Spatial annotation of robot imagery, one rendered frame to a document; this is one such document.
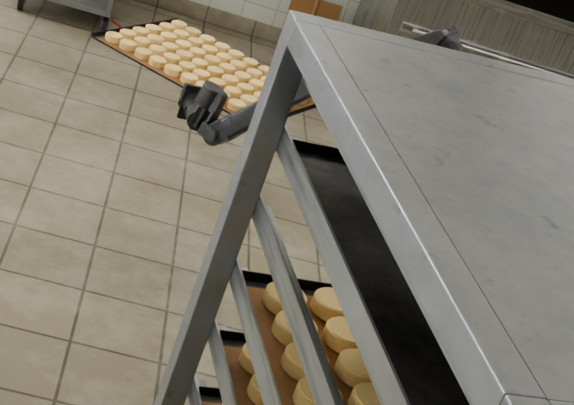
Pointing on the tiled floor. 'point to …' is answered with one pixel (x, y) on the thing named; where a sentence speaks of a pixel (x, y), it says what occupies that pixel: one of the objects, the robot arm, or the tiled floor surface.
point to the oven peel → (301, 2)
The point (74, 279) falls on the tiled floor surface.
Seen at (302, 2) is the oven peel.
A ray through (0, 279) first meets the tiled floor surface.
